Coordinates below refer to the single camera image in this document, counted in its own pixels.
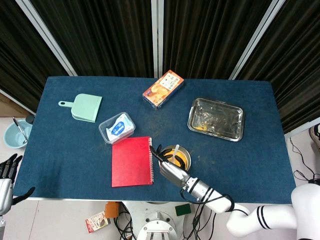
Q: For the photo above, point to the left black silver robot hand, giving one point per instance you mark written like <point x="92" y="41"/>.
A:
<point x="5" y="192"/>

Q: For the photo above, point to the white metal frame post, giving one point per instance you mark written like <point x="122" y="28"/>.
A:
<point x="257" y="37"/>
<point x="45" y="35"/>
<point x="157" y="37"/>

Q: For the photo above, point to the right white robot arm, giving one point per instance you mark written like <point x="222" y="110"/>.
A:
<point x="275" y="215"/>

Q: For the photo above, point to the green box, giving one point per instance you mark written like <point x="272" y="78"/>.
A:
<point x="183" y="210"/>

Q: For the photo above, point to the light blue bowl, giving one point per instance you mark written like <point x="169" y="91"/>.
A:
<point x="12" y="137"/>

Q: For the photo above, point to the red spiral notebook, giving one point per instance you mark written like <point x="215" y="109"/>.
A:
<point x="131" y="162"/>

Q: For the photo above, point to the blue white tissue packet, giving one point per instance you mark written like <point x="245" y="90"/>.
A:
<point x="118" y="128"/>

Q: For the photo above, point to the white plastic spoon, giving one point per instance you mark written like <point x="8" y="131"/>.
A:
<point x="176" y="151"/>

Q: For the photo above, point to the blue table cloth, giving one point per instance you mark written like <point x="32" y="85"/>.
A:
<point x="75" y="162"/>

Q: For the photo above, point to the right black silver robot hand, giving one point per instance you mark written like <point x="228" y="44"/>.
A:
<point x="175" y="173"/>

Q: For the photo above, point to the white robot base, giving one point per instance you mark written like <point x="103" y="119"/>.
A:
<point x="155" y="222"/>

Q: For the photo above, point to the shoe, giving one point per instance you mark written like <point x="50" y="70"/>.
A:
<point x="315" y="135"/>

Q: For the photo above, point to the printed snack packet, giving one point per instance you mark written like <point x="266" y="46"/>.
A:
<point x="96" y="222"/>

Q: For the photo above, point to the metal tray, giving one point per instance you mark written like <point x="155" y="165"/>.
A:
<point x="216" y="120"/>

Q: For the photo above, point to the black pleated curtain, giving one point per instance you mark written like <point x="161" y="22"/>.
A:
<point x="15" y="62"/>
<point x="300" y="62"/>
<point x="207" y="37"/>
<point x="100" y="37"/>

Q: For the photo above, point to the clear plastic container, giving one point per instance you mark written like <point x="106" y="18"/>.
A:
<point x="103" y="132"/>

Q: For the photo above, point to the orange blue snack box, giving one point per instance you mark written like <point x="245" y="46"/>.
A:
<point x="162" y="88"/>

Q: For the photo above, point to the mint green dustpan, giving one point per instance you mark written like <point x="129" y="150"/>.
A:
<point x="86" y="107"/>

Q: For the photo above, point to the round metal tin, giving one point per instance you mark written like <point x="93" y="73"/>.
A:
<point x="188" y="160"/>

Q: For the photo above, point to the brown cardboard box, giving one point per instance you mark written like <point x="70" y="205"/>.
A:
<point x="10" y="105"/>

